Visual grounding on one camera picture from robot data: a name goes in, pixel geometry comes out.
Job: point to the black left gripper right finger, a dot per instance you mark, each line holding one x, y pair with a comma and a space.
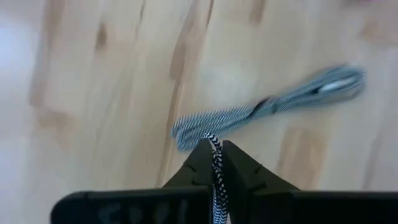
280, 208

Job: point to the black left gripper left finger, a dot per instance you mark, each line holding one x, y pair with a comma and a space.
186, 205

